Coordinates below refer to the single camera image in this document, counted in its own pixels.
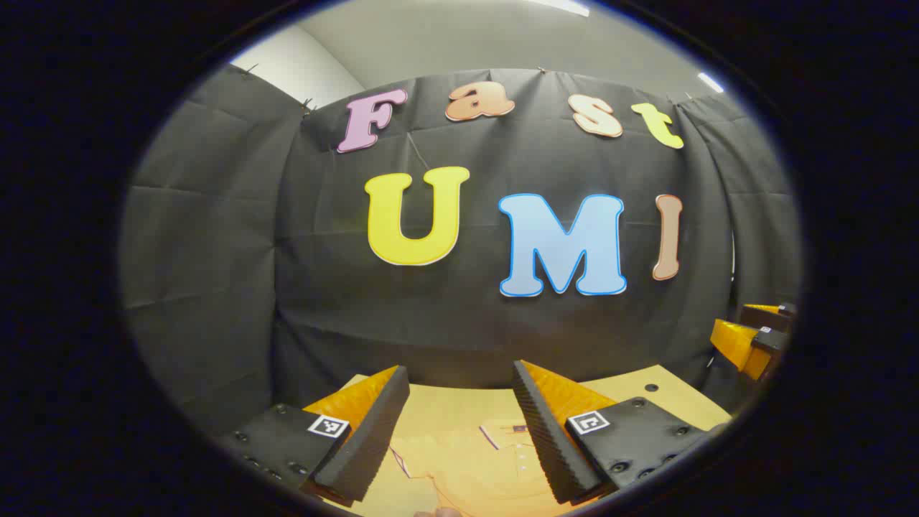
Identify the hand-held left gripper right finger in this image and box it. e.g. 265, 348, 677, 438
511, 359, 729, 506

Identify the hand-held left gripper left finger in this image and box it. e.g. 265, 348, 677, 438
215, 365, 411, 508

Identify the orange T-shirt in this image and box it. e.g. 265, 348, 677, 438
390, 420, 568, 517

